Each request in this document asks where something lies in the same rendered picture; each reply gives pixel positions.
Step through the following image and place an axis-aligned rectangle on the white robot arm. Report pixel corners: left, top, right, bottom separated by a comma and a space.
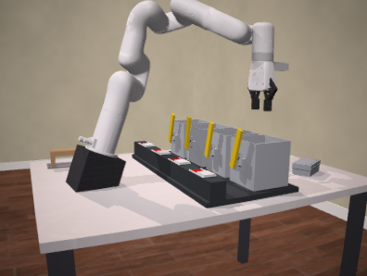
79, 0, 274, 157

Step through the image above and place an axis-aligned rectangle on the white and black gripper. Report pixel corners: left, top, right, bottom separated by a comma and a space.
247, 61, 278, 111

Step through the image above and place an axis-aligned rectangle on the grey flat case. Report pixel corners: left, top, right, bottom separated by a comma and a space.
292, 158, 321, 177

